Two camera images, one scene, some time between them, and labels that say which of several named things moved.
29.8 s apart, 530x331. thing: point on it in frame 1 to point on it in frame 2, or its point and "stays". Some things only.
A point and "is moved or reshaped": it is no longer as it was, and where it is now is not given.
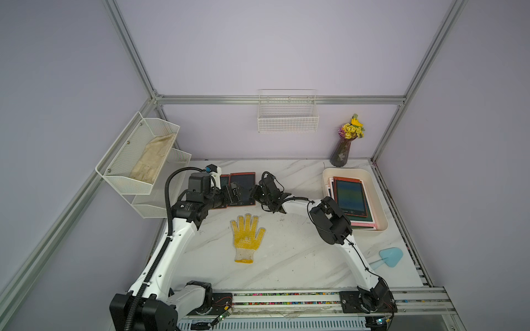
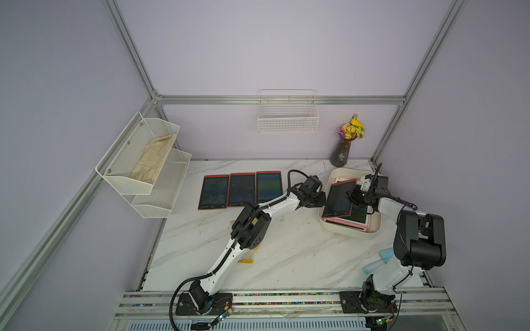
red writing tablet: x=349 y=195 is moved or reshaped
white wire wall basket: x=288 y=110 stays
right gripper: x=255 y=192 to x=352 y=193
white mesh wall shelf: x=142 y=163 stays
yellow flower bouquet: x=352 y=130 stays
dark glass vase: x=339 y=153 stays
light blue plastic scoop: x=391 y=256 stays
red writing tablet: x=247 y=180 stays
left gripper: x=236 y=196 to x=321 y=195
